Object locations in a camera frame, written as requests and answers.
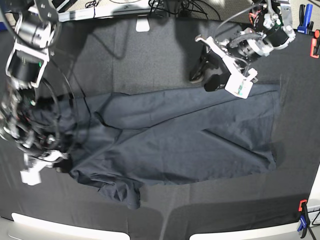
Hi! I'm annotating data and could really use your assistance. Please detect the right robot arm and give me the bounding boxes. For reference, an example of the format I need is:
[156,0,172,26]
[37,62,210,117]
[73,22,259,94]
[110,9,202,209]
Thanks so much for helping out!
[0,0,66,174]

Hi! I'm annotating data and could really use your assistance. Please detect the black power adapter box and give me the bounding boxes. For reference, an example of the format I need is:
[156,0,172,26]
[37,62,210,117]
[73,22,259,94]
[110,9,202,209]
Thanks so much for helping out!
[51,0,77,13]

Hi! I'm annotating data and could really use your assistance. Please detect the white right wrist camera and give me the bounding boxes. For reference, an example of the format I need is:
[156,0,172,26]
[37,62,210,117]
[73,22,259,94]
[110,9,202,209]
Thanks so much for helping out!
[20,167,42,186]

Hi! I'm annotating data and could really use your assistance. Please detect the tangled black cables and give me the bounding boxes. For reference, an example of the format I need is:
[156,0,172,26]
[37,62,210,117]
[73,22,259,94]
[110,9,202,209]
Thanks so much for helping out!
[84,0,226,21]

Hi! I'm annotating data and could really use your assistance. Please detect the red black clamp far-right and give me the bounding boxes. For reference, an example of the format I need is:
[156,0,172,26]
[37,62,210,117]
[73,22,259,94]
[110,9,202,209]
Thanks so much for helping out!
[310,29,320,59]

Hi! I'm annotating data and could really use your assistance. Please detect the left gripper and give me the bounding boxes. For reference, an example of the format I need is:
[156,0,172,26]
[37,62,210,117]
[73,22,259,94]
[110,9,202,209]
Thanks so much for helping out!
[188,35,258,92]

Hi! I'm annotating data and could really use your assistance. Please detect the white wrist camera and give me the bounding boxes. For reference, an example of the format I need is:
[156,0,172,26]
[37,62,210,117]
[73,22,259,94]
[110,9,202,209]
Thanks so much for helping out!
[20,167,42,186]
[224,74,253,99]

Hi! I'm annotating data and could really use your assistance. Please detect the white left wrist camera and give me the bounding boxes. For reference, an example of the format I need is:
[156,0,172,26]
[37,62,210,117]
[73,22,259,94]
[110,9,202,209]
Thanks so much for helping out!
[224,74,253,99]

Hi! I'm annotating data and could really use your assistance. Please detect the blue bar clamp far-right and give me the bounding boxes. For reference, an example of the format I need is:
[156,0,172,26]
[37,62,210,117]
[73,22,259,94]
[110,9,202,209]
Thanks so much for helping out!
[297,3,314,35]

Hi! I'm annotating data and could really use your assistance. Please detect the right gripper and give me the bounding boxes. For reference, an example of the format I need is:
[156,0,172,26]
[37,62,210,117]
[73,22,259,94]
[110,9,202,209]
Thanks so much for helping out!
[0,92,69,173]

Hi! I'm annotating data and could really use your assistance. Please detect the black table cloth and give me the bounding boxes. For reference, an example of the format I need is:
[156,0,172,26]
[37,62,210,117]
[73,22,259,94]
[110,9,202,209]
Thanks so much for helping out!
[0,18,320,240]

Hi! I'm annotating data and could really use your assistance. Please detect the aluminium frame rail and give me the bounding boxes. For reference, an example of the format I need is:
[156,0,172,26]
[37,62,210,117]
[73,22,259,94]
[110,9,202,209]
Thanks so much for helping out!
[58,5,144,22]

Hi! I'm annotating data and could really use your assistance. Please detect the blue bar clamp near-right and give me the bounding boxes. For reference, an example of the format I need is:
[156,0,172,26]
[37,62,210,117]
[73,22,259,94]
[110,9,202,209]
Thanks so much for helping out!
[297,211,310,239]

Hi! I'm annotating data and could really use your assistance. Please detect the red black clamp near-right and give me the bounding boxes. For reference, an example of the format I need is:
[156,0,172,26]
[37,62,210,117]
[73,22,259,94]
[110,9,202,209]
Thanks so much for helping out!
[298,199,308,213]

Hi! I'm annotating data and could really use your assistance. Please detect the dark navy t-shirt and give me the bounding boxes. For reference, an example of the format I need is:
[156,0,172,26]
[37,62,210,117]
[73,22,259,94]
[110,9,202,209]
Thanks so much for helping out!
[32,83,280,210]

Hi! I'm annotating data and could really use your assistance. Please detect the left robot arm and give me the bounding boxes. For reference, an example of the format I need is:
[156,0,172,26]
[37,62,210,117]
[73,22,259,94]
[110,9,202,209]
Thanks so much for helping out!
[189,0,296,99]

